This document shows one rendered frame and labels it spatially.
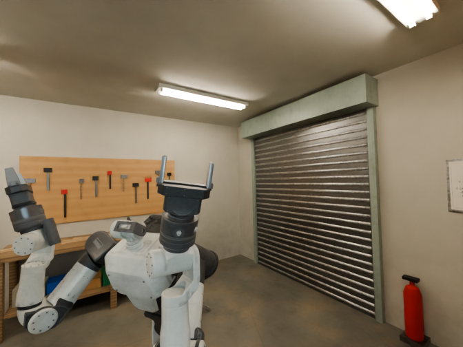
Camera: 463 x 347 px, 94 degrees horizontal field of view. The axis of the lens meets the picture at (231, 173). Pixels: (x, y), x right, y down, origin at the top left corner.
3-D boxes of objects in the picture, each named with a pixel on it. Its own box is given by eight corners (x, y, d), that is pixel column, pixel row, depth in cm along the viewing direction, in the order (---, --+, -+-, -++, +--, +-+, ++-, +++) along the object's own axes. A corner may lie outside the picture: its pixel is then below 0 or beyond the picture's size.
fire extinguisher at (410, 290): (430, 343, 203) (427, 278, 204) (424, 352, 192) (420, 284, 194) (407, 332, 218) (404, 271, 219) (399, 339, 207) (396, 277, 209)
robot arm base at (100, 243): (96, 261, 97) (111, 238, 103) (119, 272, 95) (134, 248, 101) (75, 253, 85) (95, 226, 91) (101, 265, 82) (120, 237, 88)
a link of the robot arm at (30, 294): (17, 270, 76) (11, 328, 74) (21, 278, 69) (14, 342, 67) (56, 263, 84) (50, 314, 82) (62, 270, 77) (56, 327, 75)
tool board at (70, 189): (176, 211, 378) (174, 160, 381) (18, 227, 267) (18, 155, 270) (175, 211, 382) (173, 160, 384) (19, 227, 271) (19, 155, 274)
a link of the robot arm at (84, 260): (89, 265, 95) (111, 237, 102) (105, 275, 92) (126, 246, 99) (72, 259, 85) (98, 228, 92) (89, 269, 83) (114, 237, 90)
